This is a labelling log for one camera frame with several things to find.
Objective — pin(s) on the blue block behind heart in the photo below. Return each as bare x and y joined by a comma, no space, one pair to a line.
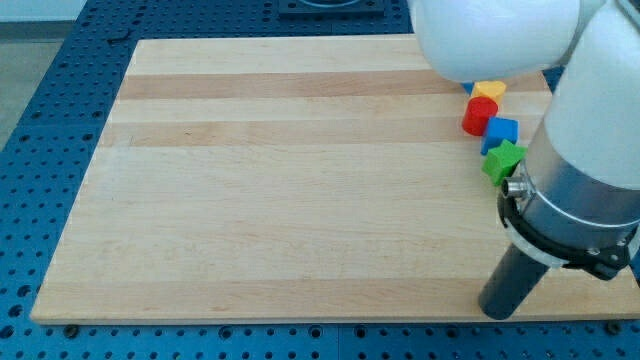
468,87

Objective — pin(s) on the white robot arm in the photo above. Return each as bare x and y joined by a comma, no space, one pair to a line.
573,200

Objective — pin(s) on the blue cube block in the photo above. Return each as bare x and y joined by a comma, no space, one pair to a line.
497,130

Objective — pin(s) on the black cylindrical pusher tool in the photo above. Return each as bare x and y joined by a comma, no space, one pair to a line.
515,276

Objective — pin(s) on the wooden board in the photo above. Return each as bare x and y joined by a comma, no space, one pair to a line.
278,180

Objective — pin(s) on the green star block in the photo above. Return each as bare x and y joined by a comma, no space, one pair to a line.
501,161

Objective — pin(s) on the yellow heart block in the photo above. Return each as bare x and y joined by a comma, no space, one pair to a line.
493,90

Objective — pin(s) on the red cylinder block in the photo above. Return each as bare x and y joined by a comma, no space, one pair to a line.
477,114

